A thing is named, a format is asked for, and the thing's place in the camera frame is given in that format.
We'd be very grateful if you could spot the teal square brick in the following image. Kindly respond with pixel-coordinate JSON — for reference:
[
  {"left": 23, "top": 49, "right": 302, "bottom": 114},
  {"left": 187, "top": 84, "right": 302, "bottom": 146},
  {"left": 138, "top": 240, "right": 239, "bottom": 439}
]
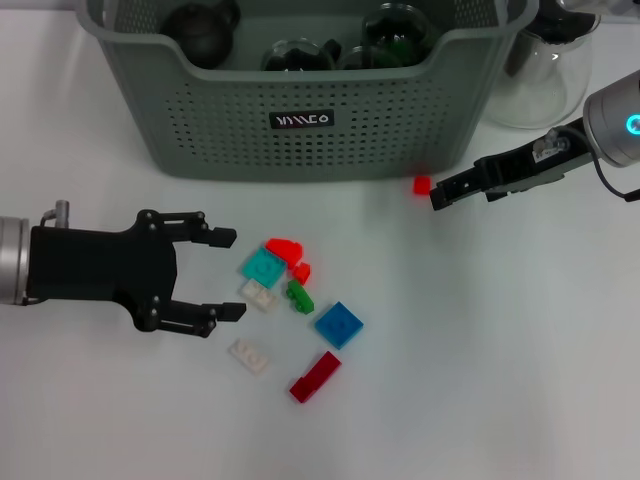
[{"left": 239, "top": 247, "right": 289, "bottom": 290}]

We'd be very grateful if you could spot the dark red long brick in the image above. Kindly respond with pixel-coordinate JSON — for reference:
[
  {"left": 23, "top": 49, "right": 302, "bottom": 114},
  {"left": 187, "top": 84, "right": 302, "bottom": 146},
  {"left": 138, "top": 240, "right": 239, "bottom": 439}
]
[{"left": 288, "top": 350, "right": 343, "bottom": 404}]

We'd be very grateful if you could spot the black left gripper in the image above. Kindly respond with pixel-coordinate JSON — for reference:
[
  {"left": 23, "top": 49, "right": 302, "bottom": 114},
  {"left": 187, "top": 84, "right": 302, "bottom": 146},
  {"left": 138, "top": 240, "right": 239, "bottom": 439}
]
[{"left": 28, "top": 209, "right": 248, "bottom": 339}]

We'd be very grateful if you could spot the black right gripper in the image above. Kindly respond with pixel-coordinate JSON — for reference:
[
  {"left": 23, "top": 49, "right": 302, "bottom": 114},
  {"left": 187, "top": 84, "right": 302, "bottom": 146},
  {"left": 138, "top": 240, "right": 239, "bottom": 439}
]
[{"left": 429, "top": 119, "right": 596, "bottom": 212}]

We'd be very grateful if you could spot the grey right gripper cable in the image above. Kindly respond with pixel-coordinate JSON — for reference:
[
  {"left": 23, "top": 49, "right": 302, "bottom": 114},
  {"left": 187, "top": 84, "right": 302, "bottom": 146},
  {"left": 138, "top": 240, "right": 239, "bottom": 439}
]
[{"left": 532, "top": 127, "right": 640, "bottom": 204}]

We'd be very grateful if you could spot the glass jar with coloured pieces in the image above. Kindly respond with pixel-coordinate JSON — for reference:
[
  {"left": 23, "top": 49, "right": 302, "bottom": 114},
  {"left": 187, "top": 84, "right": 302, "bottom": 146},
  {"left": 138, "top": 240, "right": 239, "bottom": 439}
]
[{"left": 360, "top": 2, "right": 441, "bottom": 67}]

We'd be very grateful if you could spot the green two-stud plate brick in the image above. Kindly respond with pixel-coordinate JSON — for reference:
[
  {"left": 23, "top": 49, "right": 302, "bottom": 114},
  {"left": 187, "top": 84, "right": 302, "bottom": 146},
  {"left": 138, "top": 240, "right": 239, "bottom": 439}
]
[{"left": 382, "top": 39, "right": 409, "bottom": 64}]

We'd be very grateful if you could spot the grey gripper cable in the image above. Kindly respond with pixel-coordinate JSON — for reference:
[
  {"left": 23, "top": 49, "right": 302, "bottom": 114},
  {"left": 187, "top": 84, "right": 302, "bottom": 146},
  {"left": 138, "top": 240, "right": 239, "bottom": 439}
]
[
  {"left": 40, "top": 199, "right": 71, "bottom": 229},
  {"left": 532, "top": 127, "right": 640, "bottom": 204}
]

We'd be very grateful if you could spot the glass carafe black lid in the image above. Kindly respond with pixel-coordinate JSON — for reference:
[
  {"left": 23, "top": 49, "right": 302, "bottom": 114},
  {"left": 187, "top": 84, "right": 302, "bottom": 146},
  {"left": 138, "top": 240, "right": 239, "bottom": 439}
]
[{"left": 482, "top": 0, "right": 601, "bottom": 131}]

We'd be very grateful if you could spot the grey perforated storage bin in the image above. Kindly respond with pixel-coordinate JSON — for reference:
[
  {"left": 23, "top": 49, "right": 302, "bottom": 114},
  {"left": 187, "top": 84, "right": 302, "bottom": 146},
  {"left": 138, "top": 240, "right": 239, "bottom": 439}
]
[{"left": 74, "top": 0, "right": 539, "bottom": 182}]

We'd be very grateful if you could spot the grey left gripper cable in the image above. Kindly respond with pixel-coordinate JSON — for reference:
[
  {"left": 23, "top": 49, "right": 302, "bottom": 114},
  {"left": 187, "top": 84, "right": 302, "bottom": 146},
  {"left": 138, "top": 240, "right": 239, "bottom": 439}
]
[{"left": 40, "top": 199, "right": 71, "bottom": 229}]

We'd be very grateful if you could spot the white two-stud brick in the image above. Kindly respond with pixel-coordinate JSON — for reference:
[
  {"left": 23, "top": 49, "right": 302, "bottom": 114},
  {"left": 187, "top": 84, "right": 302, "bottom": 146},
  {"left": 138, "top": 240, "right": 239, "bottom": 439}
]
[
  {"left": 228, "top": 338, "right": 271, "bottom": 375},
  {"left": 238, "top": 278, "right": 280, "bottom": 314}
]

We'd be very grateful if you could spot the dark round teapot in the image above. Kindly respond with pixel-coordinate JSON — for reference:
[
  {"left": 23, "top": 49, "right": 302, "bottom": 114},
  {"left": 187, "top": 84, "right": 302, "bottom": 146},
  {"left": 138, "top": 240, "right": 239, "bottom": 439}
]
[{"left": 162, "top": 2, "right": 241, "bottom": 69}]

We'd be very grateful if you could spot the red-orange sloped brick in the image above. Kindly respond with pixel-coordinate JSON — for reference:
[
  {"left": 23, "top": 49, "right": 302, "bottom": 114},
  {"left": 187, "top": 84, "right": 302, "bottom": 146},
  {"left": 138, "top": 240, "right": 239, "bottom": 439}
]
[{"left": 264, "top": 237, "right": 305, "bottom": 265}]

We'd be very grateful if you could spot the blue square brick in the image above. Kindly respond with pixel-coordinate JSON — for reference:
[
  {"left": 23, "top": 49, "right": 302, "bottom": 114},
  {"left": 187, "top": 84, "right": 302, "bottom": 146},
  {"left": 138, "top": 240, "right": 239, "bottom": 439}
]
[{"left": 314, "top": 301, "right": 365, "bottom": 350}]

